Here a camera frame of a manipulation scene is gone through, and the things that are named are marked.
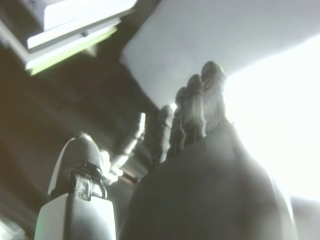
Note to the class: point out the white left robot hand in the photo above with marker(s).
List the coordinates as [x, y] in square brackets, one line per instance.
[200, 190]

